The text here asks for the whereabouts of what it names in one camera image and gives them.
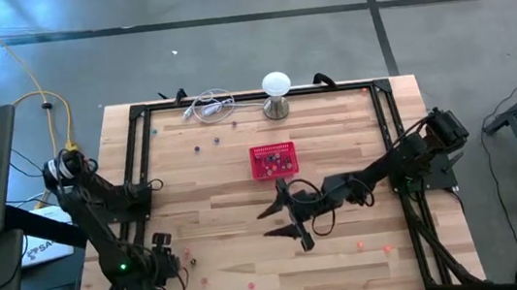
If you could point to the white printed cardboard box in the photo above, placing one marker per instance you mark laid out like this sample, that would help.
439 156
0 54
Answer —
46 249

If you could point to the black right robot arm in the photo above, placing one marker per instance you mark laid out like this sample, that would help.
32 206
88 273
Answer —
387 164

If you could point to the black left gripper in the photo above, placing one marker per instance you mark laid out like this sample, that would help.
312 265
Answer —
165 265

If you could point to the purple translucent die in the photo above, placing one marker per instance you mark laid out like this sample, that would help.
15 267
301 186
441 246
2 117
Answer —
234 124

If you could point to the black die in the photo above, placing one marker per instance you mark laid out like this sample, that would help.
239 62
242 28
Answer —
193 261

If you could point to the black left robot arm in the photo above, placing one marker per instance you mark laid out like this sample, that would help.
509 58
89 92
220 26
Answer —
97 231

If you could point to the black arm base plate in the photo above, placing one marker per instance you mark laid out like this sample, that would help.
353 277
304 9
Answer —
443 178
141 213

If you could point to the white dome lamp metal base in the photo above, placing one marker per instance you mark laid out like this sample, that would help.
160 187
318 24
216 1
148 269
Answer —
276 83

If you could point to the red translucent die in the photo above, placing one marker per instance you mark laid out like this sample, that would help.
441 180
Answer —
186 252
250 286
204 281
386 249
364 90

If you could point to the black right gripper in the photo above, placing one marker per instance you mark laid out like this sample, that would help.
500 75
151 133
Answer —
313 199

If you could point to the orange-red translucent die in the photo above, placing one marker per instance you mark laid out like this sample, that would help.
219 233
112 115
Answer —
360 245

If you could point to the black bar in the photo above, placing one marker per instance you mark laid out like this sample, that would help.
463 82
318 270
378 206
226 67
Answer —
38 225

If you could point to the orange translucent die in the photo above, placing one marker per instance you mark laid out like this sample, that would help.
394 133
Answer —
277 155

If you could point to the red plastic basket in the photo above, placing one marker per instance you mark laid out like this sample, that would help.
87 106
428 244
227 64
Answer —
293 172

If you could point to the teal translucent die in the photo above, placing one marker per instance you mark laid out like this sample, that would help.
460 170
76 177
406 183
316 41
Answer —
154 132

